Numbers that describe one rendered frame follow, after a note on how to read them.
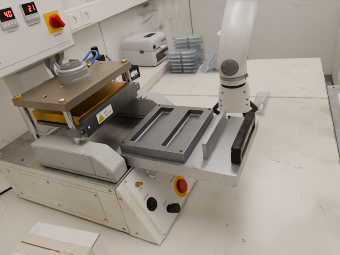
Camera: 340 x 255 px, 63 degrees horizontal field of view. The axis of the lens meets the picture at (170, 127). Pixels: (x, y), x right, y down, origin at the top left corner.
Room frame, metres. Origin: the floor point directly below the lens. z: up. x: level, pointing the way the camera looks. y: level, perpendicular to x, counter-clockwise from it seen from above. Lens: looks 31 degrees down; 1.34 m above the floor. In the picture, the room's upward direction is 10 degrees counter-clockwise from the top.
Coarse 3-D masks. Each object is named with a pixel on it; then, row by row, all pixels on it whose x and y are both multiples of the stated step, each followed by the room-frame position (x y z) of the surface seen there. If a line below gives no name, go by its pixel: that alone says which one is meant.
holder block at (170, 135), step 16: (160, 112) 0.69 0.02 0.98; (176, 112) 0.65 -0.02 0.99; (192, 112) 0.65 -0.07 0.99; (208, 112) 0.61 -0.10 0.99; (144, 128) 0.61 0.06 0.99; (160, 128) 0.58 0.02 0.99; (176, 128) 0.58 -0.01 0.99; (192, 128) 0.55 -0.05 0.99; (128, 144) 0.54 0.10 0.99; (144, 144) 0.52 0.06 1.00; (160, 144) 0.51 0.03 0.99; (176, 144) 0.52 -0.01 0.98; (192, 144) 0.50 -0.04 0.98; (176, 160) 0.47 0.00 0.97
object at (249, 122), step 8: (248, 112) 0.55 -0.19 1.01; (248, 120) 0.52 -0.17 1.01; (240, 128) 0.50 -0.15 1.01; (248, 128) 0.49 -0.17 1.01; (240, 136) 0.47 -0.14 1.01; (232, 144) 0.45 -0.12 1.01; (240, 144) 0.44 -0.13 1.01; (232, 152) 0.43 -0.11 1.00; (240, 152) 0.43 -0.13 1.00; (232, 160) 0.43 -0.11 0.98; (240, 160) 0.43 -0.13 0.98
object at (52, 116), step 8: (104, 88) 0.75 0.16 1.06; (112, 88) 0.74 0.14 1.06; (120, 88) 0.74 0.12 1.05; (96, 96) 0.70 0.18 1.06; (104, 96) 0.69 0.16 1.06; (80, 104) 0.66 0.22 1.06; (88, 104) 0.66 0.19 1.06; (96, 104) 0.65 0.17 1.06; (32, 112) 0.68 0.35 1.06; (40, 112) 0.66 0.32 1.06; (48, 112) 0.65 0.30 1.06; (56, 112) 0.64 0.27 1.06; (72, 112) 0.62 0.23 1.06; (80, 112) 0.62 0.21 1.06; (88, 112) 0.62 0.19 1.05; (40, 120) 0.67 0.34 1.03; (48, 120) 0.65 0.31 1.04; (56, 120) 0.64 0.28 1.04; (64, 120) 0.62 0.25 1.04
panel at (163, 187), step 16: (128, 176) 0.51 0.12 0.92; (144, 176) 0.54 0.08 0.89; (160, 176) 0.57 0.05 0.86; (176, 176) 0.60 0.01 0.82; (144, 192) 0.51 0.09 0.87; (160, 192) 0.53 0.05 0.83; (176, 192) 0.56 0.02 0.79; (144, 208) 0.48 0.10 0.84; (160, 208) 0.50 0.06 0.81; (160, 224) 0.47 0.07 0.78
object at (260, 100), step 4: (260, 92) 1.11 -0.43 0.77; (264, 92) 1.10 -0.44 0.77; (268, 92) 1.09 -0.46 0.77; (256, 96) 1.08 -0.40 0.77; (260, 96) 1.07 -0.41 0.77; (264, 96) 1.06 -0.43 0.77; (268, 96) 1.06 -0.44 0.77; (256, 100) 1.04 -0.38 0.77; (260, 100) 1.03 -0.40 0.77; (264, 100) 1.03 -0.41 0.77; (256, 104) 1.01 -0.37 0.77; (260, 104) 1.00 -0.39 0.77; (264, 104) 0.99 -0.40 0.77; (260, 108) 0.97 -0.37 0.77; (264, 108) 0.96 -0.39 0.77
